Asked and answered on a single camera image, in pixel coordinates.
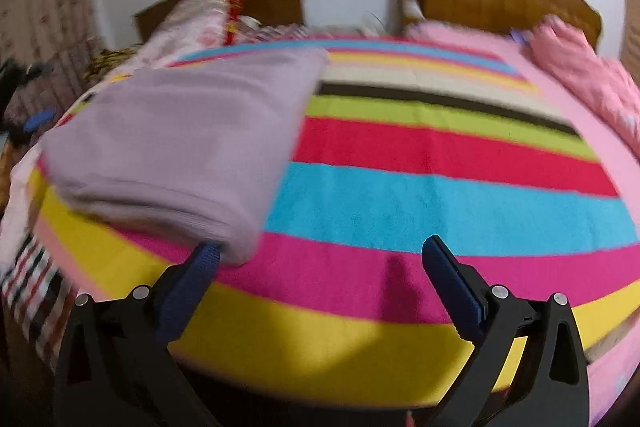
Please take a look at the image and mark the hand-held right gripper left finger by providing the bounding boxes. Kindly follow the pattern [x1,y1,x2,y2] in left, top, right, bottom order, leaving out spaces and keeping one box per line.
[52,241,223,427]

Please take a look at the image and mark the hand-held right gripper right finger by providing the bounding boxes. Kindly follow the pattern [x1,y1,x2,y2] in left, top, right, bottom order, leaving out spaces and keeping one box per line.
[421,235,591,427]

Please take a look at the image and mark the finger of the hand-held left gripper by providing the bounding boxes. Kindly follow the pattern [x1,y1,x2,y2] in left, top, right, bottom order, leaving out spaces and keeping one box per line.
[22,108,57,132]

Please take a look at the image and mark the lavender pants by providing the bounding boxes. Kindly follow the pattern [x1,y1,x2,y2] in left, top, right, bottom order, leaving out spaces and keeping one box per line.
[40,47,331,266]

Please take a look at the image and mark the rainbow striped blanket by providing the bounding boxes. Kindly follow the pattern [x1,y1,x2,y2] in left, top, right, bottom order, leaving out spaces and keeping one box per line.
[29,34,640,409]

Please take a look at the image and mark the striped floral curtain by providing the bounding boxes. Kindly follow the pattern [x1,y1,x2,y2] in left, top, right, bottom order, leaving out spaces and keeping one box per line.
[0,0,103,108]

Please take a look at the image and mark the yellow black patterned cloth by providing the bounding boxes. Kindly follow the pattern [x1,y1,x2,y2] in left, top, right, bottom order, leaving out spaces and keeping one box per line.
[82,47,142,80]

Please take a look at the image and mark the pink floral quilt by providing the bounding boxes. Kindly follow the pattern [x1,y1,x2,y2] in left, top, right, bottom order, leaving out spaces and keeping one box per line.
[0,0,236,268]

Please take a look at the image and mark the pink crumpled quilt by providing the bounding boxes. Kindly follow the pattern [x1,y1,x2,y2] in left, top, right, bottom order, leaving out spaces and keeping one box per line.
[529,14,640,158]

